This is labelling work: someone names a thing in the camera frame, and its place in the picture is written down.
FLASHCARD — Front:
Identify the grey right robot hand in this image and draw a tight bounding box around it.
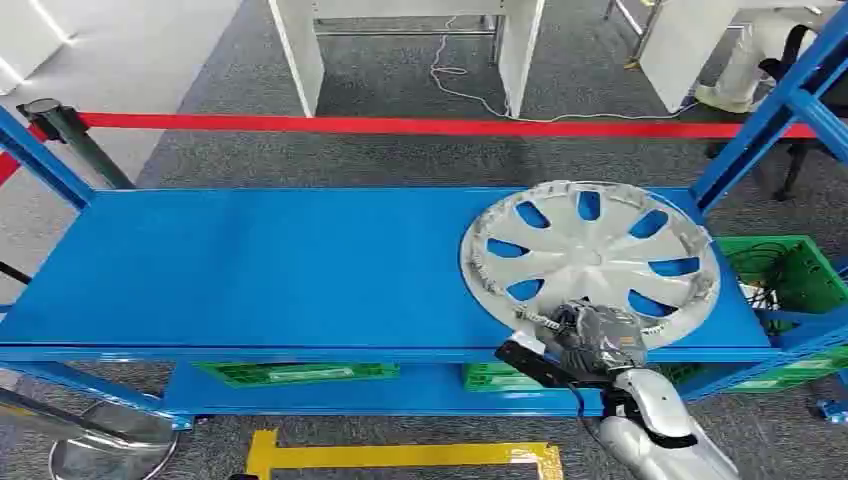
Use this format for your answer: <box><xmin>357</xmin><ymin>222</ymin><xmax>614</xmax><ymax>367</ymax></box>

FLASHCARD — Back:
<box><xmin>535</xmin><ymin>299</ymin><xmax>649</xmax><ymax>386</ymax></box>

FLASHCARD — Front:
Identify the black chair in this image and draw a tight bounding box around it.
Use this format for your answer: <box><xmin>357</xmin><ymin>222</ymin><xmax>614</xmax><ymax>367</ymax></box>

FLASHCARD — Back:
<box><xmin>757</xmin><ymin>25</ymin><xmax>848</xmax><ymax>203</ymax></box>

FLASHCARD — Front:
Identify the black stanchion post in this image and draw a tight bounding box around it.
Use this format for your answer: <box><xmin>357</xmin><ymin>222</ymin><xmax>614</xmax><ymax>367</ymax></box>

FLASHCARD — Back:
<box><xmin>16</xmin><ymin>97</ymin><xmax>137</xmax><ymax>191</ymax></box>

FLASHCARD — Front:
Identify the blue metal shelf rack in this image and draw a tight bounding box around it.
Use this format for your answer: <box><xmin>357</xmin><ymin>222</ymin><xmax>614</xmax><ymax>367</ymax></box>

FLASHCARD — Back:
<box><xmin>0</xmin><ymin>3</ymin><xmax>848</xmax><ymax>425</ymax></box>

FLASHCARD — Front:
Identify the person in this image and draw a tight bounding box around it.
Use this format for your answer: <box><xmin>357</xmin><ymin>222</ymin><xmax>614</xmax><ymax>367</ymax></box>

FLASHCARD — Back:
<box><xmin>693</xmin><ymin>9</ymin><xmax>823</xmax><ymax>115</ymax></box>

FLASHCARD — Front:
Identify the black cable bundle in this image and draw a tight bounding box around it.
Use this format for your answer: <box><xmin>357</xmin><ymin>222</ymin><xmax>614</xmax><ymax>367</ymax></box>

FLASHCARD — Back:
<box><xmin>733</xmin><ymin>241</ymin><xmax>798</xmax><ymax>314</ymax></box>

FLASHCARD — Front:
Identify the green plastic crate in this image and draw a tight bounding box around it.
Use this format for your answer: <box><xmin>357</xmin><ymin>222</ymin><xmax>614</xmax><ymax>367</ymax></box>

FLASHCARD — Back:
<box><xmin>655</xmin><ymin>347</ymin><xmax>848</xmax><ymax>396</ymax></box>
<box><xmin>193</xmin><ymin>361</ymin><xmax>401</xmax><ymax>390</ymax></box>
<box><xmin>715</xmin><ymin>235</ymin><xmax>848</xmax><ymax>334</ymax></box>
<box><xmin>462</xmin><ymin>362</ymin><xmax>546</xmax><ymax>393</ymax></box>

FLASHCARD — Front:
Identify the white floor cable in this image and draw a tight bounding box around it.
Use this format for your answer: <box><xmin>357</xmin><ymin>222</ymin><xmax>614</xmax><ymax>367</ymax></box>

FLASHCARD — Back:
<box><xmin>429</xmin><ymin>15</ymin><xmax>701</xmax><ymax>125</ymax></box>

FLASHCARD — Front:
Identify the red barrier belt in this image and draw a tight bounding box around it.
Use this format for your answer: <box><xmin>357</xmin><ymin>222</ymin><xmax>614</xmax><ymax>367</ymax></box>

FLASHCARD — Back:
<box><xmin>0</xmin><ymin>111</ymin><xmax>818</xmax><ymax>187</ymax></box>

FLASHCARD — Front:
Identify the white desk side panel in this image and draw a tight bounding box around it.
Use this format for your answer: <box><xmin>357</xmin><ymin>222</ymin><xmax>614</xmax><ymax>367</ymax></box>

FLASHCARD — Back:
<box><xmin>638</xmin><ymin>0</ymin><xmax>741</xmax><ymax>115</ymax></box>

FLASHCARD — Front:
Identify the silver plastic wheel cover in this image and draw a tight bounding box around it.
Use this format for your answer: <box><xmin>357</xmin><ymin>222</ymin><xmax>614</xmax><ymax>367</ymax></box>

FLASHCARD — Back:
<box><xmin>458</xmin><ymin>180</ymin><xmax>722</xmax><ymax>351</ymax></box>

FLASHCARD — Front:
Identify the white desk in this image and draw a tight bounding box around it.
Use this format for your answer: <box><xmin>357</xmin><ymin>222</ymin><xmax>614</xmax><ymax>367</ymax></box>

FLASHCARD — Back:
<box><xmin>267</xmin><ymin>0</ymin><xmax>547</xmax><ymax>120</ymax></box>

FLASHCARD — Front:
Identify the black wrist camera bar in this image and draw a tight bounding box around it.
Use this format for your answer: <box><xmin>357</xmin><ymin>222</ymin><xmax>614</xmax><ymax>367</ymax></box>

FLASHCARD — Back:
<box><xmin>494</xmin><ymin>339</ymin><xmax>584</xmax><ymax>391</ymax></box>

